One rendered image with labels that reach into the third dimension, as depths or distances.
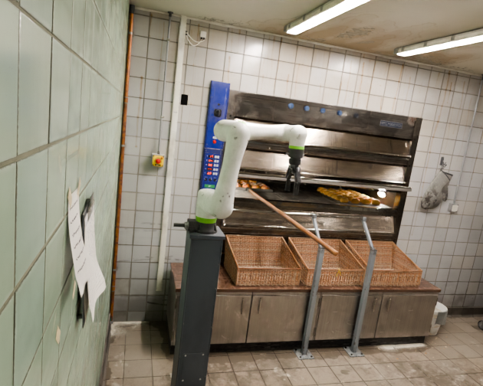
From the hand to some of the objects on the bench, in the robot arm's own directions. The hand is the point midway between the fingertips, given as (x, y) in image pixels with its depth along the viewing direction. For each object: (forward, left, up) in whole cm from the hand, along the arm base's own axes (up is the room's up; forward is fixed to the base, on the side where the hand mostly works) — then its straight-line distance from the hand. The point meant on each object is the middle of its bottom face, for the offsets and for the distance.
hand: (291, 191), depth 235 cm
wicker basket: (+138, +79, -90) cm, 183 cm away
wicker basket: (+18, +80, -90) cm, 122 cm away
